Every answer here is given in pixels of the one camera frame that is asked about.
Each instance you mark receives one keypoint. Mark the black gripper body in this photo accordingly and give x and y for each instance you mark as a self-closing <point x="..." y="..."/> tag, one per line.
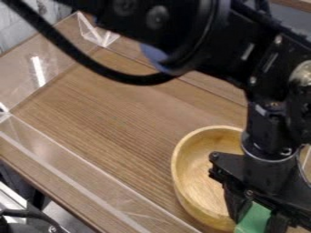
<point x="272" y="178"/>

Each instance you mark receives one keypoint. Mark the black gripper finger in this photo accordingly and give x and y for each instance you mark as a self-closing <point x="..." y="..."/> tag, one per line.
<point x="279" y="222"/>
<point x="236" y="201"/>

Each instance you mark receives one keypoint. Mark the green rectangular block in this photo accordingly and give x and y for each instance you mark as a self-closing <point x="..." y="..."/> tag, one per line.
<point x="255" y="220"/>

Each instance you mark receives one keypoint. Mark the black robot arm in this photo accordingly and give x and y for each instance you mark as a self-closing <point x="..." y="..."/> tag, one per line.
<point x="236" y="43"/>

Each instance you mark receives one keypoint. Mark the light wooden bowl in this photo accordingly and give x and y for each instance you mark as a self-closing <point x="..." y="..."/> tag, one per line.
<point x="197" y="191"/>

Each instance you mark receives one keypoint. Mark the clear acrylic tray wall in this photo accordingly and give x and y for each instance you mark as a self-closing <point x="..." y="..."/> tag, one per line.
<point x="90" y="141"/>

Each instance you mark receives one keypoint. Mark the clear acrylic corner bracket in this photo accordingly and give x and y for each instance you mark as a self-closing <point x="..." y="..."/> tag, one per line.
<point x="96" y="35"/>

